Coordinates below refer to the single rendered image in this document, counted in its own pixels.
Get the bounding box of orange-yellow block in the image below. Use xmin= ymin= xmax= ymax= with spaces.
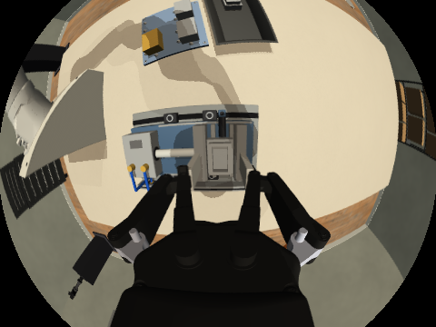
xmin=142 ymin=28 xmax=164 ymax=55

